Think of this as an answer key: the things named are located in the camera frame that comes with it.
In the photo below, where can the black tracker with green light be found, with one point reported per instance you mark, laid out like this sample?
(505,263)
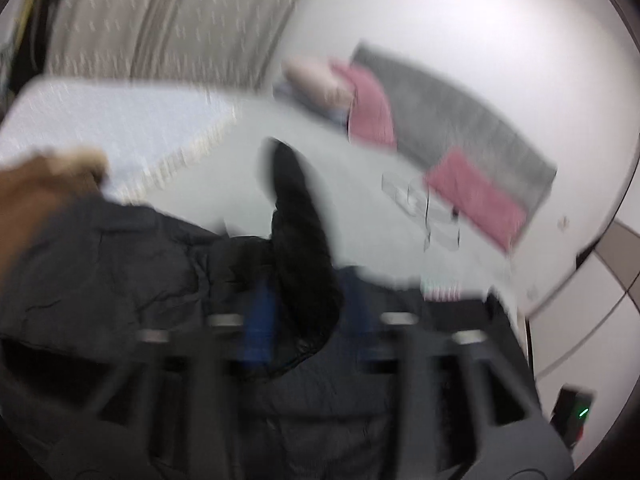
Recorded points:
(570,413)

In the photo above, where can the white bed sheet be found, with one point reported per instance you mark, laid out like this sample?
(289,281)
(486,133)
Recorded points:
(375,210)

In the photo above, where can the grey padded headboard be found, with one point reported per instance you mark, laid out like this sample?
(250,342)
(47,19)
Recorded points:
(432,116)

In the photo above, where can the beige pillow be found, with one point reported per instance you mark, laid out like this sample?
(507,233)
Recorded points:
(318,82)

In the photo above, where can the patterned knit blanket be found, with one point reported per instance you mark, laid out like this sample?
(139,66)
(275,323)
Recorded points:
(440,291)

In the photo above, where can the pink pillow far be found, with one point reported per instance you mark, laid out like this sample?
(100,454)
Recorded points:
(370,119)

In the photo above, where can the white quilted bedspread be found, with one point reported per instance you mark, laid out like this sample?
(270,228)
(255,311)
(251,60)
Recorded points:
(148,132)

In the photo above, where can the wardrobe with grey panels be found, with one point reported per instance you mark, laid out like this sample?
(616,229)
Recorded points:
(587,336)

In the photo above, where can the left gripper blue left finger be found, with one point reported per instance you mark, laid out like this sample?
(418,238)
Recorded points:
(259,322)

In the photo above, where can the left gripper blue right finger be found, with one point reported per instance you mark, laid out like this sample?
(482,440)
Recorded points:
(369,342)

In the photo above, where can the black quilted puffer jacket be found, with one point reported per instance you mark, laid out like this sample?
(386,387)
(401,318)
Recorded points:
(122,332)

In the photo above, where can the pink pillow near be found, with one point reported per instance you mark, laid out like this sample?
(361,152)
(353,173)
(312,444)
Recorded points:
(472,194)

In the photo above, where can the pink pillow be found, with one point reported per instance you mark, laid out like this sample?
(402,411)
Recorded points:
(370,119)
(472,194)

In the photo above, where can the wall socket near headboard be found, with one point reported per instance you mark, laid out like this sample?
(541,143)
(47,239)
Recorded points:
(563,223)

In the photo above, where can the grey star curtain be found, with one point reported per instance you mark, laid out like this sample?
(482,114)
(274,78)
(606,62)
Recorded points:
(211,43)

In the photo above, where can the lavender grey pillow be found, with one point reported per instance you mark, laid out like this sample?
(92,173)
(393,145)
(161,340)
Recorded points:
(285,91)

